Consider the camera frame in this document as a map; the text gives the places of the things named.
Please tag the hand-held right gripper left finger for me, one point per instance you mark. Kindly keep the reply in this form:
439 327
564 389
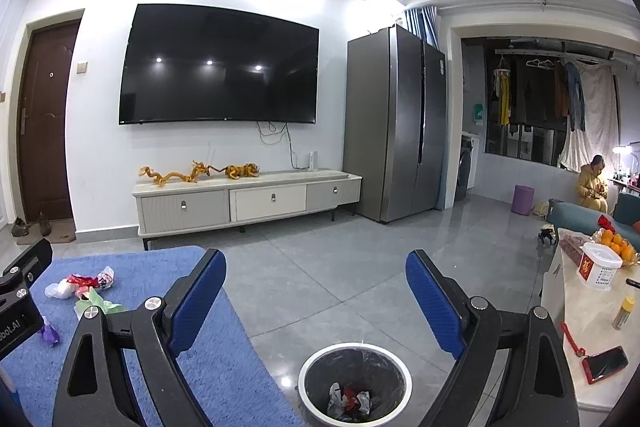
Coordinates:
197 302

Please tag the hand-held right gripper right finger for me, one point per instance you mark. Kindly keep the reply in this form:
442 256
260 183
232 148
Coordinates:
435 307

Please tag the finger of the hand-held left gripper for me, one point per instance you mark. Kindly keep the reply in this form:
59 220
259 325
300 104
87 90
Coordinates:
30 259

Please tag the purple plastic wrapper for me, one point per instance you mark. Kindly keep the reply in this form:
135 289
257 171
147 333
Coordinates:
48 336

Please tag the white plastic bag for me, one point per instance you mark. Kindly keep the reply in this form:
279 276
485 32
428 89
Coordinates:
57 289

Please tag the red candy wrapper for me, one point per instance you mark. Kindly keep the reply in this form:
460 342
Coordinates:
80 279

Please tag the white printed wrapper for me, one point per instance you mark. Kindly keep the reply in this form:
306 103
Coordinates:
105 279

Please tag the green paper sheet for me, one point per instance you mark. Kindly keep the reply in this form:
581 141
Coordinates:
95 304

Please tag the red snack packet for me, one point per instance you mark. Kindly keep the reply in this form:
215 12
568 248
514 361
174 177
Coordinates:
352 394

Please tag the white trash bin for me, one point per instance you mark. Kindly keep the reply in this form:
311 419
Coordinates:
320 372

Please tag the silver wrapper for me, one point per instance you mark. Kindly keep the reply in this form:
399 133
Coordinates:
335 399

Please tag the brown shoe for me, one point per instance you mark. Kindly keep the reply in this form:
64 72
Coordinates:
20 227
45 224

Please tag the brown doormat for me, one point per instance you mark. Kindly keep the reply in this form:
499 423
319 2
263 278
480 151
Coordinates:
62 238

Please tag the blue fluffy rug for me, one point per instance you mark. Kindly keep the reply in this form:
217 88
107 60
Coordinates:
150 267

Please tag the grey white television stand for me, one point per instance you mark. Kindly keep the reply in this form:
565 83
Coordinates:
185 207

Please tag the golden dragon figurine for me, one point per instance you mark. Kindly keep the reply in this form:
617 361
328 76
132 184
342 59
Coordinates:
165 177
200 170

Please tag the small dark toy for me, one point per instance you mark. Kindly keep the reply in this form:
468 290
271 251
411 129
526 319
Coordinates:
546 237

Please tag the brown entrance door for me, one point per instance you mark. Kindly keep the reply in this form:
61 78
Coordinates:
47 122

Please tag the golden tiger figurine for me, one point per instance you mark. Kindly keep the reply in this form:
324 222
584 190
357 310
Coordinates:
242 170

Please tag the purple bin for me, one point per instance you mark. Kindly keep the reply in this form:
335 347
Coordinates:
523 199

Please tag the small yellow bundle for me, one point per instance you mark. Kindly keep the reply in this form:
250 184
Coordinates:
541 208

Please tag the clear red food pack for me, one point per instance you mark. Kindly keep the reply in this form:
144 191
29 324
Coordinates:
570 247

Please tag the marble coffee table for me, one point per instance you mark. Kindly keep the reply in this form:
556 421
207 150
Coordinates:
595 322

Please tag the teal sofa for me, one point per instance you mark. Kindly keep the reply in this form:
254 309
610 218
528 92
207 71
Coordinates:
575 217

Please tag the white container red label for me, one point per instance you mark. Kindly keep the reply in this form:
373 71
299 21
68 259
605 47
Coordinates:
600 269

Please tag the red phone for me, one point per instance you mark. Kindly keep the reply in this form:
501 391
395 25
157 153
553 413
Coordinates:
606 364

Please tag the white router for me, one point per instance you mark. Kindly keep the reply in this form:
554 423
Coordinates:
313 160

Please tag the pile of oranges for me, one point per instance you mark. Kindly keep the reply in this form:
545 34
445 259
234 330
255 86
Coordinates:
612 243

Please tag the yellow bottle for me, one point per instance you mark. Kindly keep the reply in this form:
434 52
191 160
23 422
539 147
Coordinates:
624 312

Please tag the red cloth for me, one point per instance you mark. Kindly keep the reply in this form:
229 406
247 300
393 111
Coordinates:
605 222

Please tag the grey double door fridge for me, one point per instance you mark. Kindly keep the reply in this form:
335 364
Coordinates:
390 122

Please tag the glass fruit bowl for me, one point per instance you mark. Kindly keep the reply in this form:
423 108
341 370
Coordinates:
630 261

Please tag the black pen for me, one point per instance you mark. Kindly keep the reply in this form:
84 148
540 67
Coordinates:
634 283

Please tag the row of hanging clothes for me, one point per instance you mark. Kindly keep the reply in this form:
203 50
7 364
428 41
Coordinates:
530 92

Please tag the white hanging sheet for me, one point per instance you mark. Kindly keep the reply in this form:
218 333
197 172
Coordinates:
595 117

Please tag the metal clothes rack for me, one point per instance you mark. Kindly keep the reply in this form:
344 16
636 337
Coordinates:
550 52

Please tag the blue curtain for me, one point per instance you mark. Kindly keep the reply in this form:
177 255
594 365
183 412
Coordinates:
422 24

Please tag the black wall television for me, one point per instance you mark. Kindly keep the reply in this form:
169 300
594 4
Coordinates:
220 67

